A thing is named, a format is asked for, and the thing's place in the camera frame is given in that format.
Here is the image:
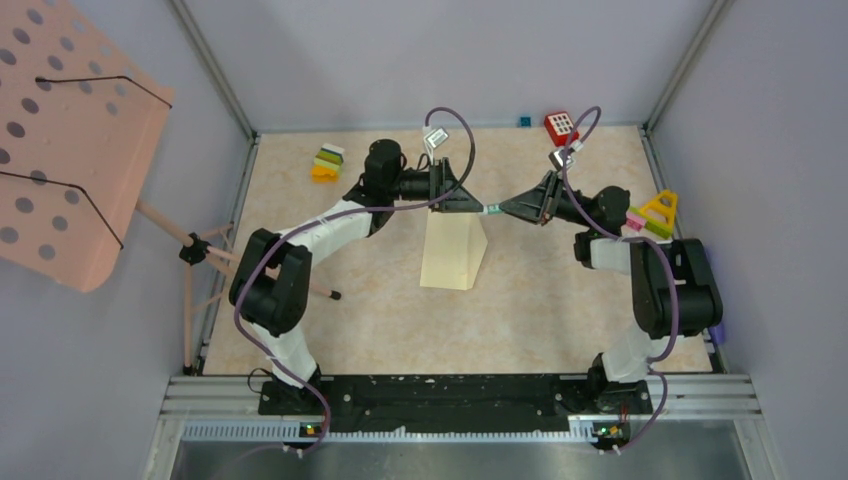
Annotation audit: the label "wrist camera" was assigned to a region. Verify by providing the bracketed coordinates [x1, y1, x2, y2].
[548, 140, 584, 172]
[422, 126, 450, 160]

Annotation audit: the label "pink perforated music stand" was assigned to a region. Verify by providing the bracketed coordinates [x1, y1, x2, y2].
[0, 0, 343, 372]

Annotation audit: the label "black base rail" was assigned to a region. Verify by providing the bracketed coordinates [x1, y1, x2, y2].
[154, 374, 762, 455]

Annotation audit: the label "pink small block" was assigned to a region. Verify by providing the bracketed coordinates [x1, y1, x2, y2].
[625, 211, 647, 232]

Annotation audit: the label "purple cable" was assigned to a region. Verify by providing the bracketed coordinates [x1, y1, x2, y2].
[559, 106, 681, 455]
[233, 107, 477, 458]

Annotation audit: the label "stacked colourful toy blocks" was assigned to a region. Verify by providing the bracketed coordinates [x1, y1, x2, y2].
[310, 143, 345, 183]

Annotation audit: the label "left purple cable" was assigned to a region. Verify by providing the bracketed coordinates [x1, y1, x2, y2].
[233, 107, 477, 458]

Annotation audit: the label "yellow green toy block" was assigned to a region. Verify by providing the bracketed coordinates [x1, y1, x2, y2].
[636, 189, 679, 240]

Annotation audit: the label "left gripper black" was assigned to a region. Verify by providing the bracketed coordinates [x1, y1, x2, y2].
[387, 157, 483, 213]

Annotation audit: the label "glue stick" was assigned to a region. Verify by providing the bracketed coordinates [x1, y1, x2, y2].
[483, 204, 503, 215]

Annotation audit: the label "red toy block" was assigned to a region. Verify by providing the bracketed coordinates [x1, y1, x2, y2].
[543, 111, 580, 147]

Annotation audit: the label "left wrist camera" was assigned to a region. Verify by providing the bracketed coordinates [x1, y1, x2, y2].
[422, 126, 450, 160]

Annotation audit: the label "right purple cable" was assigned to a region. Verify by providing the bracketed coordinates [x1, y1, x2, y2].
[559, 106, 681, 455]

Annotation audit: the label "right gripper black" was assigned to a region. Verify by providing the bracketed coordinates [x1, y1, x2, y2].
[498, 171, 596, 229]

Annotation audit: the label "yellow envelope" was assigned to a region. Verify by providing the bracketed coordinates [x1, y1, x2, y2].
[419, 212, 488, 291]

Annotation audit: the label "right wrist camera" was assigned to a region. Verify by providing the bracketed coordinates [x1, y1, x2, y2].
[548, 140, 584, 172]

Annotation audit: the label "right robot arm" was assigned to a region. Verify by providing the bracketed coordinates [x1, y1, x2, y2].
[499, 171, 723, 412]

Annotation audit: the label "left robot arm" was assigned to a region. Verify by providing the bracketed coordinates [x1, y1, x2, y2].
[229, 139, 476, 414]

